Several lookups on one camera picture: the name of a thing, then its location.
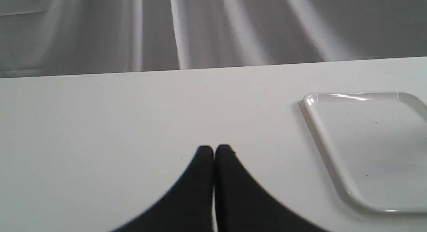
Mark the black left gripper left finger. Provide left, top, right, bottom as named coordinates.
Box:
left=116, top=146, right=215, bottom=232

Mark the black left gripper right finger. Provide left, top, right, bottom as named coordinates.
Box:
left=215, top=144, right=324, bottom=232

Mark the white plastic tray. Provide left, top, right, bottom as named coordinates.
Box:
left=302, top=91, right=427, bottom=214

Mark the grey backdrop curtain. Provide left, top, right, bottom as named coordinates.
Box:
left=0, top=0, right=427, bottom=78

